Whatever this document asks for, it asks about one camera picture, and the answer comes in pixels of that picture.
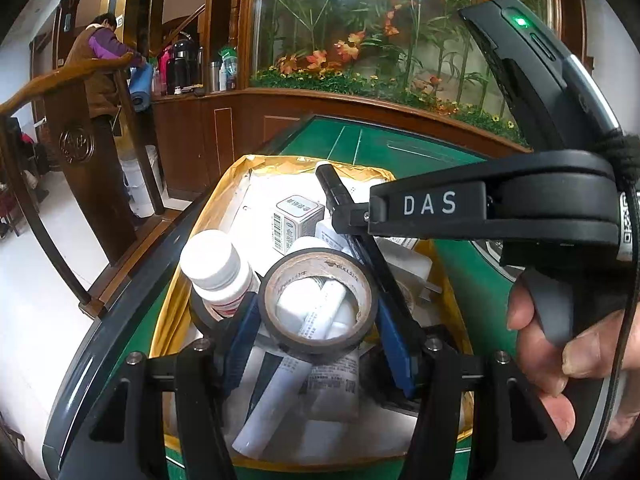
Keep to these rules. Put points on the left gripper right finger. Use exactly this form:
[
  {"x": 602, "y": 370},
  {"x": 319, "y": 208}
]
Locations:
[{"x": 513, "y": 436}]

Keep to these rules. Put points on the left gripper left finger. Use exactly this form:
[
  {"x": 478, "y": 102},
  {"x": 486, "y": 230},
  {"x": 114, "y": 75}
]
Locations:
[{"x": 123, "y": 435}]

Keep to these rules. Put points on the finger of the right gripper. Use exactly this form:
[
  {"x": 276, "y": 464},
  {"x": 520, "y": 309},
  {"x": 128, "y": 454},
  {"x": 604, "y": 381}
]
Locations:
[{"x": 350, "y": 219}]

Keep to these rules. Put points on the black tape roll beige core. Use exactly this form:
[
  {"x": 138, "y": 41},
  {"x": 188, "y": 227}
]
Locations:
[{"x": 344, "y": 275}]

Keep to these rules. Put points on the white charger with prongs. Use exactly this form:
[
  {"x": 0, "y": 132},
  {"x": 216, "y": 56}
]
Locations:
[{"x": 411, "y": 271}]

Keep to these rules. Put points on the white pvc elbow pipe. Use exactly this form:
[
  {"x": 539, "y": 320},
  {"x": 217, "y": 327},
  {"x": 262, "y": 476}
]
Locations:
[{"x": 295, "y": 302}]

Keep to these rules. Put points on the white pvc tube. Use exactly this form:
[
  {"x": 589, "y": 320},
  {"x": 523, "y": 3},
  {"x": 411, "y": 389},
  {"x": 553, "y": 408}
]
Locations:
[{"x": 284, "y": 385}]

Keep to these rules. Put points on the white medicine bottle red label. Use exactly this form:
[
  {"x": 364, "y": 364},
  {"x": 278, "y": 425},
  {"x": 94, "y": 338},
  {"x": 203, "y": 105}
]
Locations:
[{"x": 219, "y": 275}]

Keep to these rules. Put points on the black tape roll red core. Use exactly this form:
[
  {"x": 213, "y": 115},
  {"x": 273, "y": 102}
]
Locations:
[{"x": 209, "y": 322}]

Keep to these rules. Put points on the person right hand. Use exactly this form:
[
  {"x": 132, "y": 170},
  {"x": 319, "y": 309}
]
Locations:
[{"x": 589, "y": 355}]

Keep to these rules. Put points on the small silver box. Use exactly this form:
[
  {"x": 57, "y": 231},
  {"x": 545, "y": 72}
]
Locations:
[{"x": 292, "y": 218}]

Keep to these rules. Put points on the yellow cardboard box tray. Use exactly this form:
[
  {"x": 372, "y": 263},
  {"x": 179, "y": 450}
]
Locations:
[{"x": 335, "y": 429}]

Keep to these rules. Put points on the flower planter display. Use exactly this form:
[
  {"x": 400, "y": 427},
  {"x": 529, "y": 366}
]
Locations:
[{"x": 410, "y": 52}]

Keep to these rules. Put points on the white plastic bucket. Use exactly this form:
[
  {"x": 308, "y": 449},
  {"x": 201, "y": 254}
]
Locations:
[{"x": 140, "y": 201}]

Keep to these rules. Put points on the thermos flasks on cabinet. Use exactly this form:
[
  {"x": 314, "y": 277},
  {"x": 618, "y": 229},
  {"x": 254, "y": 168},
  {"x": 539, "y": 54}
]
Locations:
[{"x": 181, "y": 69}]

